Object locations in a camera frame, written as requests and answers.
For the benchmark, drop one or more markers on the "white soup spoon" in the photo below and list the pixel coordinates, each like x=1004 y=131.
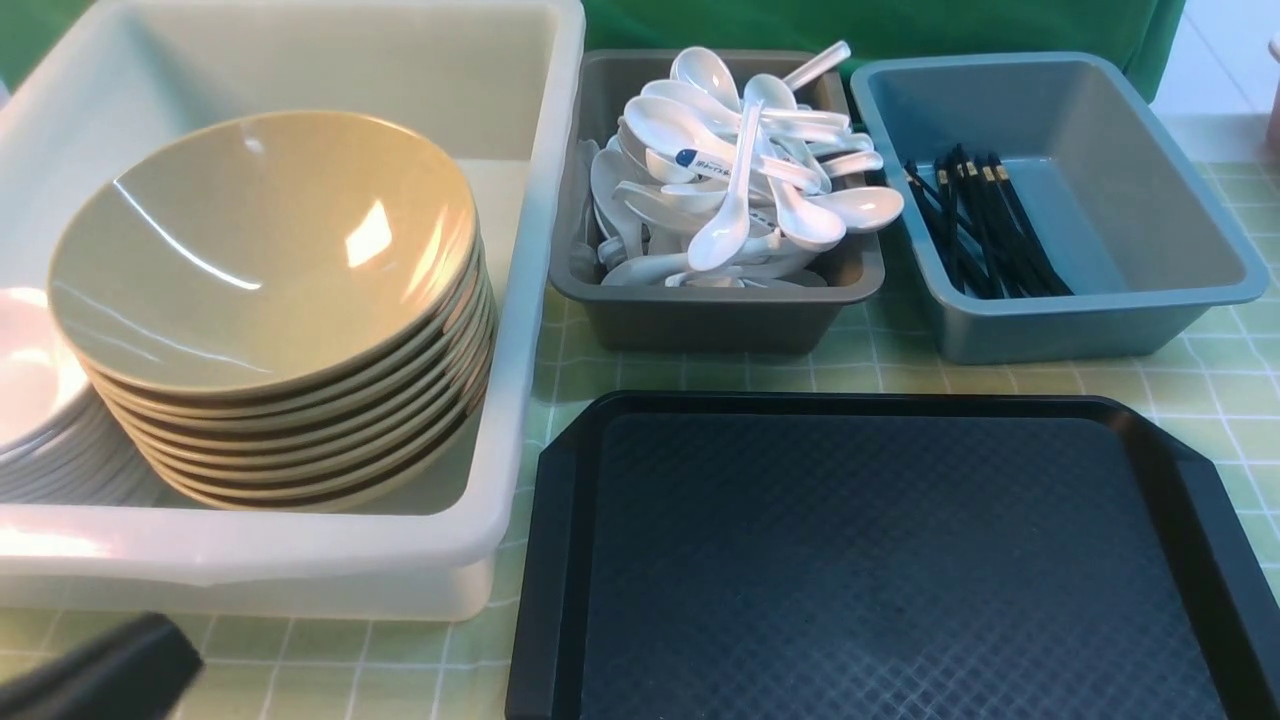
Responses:
x=717 y=243

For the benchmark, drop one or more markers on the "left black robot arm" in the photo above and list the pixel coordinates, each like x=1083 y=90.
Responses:
x=137 y=670

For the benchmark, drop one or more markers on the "pile of white spoons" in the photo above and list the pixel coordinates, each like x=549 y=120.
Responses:
x=664 y=173

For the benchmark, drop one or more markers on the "large white plastic tub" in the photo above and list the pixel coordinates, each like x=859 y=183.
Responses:
x=492 y=82

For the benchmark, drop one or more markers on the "bundle of black chopsticks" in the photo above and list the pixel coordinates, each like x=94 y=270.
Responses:
x=981 y=229

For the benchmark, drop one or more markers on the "stack of tan bowls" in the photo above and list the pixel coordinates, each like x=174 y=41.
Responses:
x=286 y=312

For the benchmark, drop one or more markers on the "black serving tray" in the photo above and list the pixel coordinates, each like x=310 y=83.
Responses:
x=735 y=555

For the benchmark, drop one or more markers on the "blue chopstick bin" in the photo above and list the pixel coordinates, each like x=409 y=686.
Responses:
x=1140 y=239

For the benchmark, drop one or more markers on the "stack of white dishes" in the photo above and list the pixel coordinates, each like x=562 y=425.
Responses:
x=59 y=443

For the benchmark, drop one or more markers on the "green backdrop cloth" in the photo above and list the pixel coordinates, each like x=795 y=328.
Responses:
x=1135 y=36

